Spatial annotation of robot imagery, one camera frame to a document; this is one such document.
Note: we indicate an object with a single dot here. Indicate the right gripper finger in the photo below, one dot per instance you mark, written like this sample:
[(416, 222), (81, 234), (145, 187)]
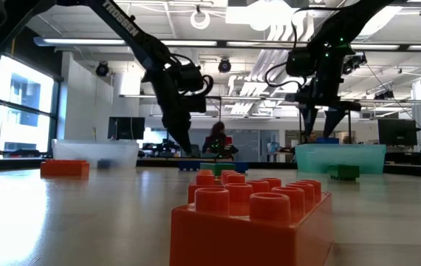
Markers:
[(308, 118), (334, 120)]

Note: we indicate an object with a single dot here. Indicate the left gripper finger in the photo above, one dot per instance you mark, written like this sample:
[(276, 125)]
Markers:
[(181, 129)]

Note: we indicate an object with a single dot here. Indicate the blue toy building block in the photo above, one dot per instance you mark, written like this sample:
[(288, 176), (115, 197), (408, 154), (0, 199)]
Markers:
[(188, 166), (242, 167)]

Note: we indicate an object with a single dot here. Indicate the green toy building block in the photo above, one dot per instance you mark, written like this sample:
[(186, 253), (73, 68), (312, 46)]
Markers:
[(218, 166), (343, 173)]

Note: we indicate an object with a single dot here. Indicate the orange toy building block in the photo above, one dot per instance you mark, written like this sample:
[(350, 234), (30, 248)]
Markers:
[(251, 240), (205, 180), (64, 169)]

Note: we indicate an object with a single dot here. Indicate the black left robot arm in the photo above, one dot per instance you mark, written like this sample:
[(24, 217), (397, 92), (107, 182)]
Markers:
[(122, 26)]

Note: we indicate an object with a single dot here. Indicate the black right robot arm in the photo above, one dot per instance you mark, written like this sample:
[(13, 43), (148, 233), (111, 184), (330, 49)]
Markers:
[(347, 22)]

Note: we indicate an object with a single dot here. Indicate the person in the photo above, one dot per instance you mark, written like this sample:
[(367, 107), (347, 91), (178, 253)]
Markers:
[(216, 134), (311, 139)]

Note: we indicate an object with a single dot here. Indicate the blue background object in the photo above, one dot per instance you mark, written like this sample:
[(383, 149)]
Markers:
[(328, 140)]

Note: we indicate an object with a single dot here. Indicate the black background robot arms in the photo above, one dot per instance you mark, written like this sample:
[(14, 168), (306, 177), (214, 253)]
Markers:
[(166, 147)]

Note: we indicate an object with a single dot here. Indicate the red board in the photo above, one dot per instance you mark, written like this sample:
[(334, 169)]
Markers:
[(229, 140)]

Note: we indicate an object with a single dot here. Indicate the black computer monitor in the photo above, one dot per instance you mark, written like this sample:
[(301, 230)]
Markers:
[(397, 132), (126, 128)]

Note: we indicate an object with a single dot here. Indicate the background robot with green lights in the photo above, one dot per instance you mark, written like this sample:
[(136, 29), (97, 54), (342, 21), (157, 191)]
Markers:
[(230, 150)]

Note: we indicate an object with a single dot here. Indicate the small black ceiling rig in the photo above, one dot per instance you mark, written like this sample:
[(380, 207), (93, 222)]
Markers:
[(384, 95)]

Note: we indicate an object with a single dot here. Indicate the teal translucent plastic bin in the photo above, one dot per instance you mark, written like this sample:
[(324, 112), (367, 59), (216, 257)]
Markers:
[(373, 159)]

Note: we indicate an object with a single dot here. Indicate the black round ceiling spotlight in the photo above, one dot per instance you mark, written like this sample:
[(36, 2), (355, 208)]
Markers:
[(102, 69), (224, 65)]

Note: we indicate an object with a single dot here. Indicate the clear translucent plastic bin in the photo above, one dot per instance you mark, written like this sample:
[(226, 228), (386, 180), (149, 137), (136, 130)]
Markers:
[(85, 153)]

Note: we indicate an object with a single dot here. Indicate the long overhead light bar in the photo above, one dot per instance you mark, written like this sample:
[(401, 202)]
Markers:
[(85, 41)]

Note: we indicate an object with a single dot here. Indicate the large window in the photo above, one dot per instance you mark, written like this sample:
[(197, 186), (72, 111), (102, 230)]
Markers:
[(22, 92)]

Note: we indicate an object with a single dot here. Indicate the black background station frame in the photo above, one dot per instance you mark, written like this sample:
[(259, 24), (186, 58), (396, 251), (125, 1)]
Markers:
[(349, 129), (220, 111)]

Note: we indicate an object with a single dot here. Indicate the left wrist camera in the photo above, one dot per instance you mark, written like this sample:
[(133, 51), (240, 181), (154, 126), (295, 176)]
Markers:
[(191, 78)]

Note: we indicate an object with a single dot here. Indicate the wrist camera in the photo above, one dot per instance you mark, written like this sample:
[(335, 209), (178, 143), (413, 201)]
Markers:
[(191, 78), (301, 63)]

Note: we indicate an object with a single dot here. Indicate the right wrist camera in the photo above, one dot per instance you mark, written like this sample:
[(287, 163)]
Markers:
[(301, 63)]

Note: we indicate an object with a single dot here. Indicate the black ceiling camera rig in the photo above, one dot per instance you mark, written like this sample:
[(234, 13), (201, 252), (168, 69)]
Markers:
[(358, 61)]

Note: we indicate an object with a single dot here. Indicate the black aluminium table frame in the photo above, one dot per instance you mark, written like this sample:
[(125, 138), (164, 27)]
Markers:
[(159, 162)]

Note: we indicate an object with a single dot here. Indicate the silver ventilation duct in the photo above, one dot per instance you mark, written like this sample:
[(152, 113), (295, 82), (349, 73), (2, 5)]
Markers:
[(380, 22)]

